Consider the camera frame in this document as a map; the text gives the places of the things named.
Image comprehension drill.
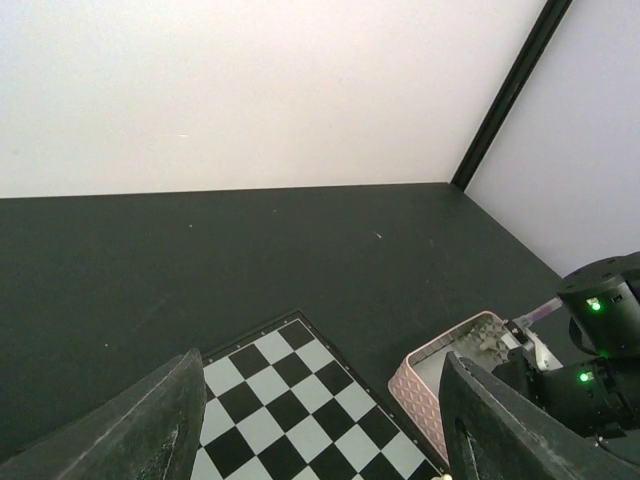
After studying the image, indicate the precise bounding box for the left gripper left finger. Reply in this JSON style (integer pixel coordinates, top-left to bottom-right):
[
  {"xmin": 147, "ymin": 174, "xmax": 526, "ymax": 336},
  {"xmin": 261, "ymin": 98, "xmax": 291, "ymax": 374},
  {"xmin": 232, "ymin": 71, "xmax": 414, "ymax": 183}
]
[{"xmin": 1, "ymin": 349, "xmax": 207, "ymax": 479}]

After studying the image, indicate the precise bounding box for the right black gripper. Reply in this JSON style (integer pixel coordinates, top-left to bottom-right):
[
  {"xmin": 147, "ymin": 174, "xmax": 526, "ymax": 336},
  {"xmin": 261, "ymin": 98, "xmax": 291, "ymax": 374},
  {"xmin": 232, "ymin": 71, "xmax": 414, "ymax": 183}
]
[{"xmin": 492, "ymin": 349, "xmax": 542, "ymax": 400}]

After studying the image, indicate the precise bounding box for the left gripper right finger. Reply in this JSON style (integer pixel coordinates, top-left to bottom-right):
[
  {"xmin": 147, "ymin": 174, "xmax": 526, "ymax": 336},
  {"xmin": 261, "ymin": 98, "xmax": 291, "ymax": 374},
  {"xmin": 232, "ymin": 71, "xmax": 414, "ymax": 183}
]
[{"xmin": 439, "ymin": 352, "xmax": 639, "ymax": 480}]

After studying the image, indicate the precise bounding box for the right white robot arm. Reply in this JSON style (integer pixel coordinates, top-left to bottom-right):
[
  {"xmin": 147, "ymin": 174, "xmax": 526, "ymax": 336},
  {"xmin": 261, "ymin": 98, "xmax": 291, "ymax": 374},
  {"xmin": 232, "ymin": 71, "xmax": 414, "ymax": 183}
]
[{"xmin": 492, "ymin": 252, "xmax": 639, "ymax": 439}]

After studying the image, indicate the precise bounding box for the black white chess board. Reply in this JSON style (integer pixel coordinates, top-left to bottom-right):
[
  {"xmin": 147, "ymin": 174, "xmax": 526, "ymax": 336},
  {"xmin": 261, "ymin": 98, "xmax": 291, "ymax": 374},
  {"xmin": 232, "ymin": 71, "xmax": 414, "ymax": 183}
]
[{"xmin": 191, "ymin": 314, "xmax": 439, "ymax": 480}]

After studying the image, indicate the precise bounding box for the pink tin box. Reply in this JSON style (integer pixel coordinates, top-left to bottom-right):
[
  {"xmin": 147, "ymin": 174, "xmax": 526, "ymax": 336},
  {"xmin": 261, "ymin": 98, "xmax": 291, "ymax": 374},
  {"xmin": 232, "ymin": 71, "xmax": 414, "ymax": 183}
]
[{"xmin": 387, "ymin": 310, "xmax": 531, "ymax": 466}]

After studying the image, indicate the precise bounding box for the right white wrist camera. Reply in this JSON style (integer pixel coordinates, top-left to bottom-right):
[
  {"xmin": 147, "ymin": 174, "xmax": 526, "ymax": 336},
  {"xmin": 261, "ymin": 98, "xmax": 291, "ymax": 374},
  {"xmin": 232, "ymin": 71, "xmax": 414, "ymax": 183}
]
[{"xmin": 504, "ymin": 320, "xmax": 563, "ymax": 372}]

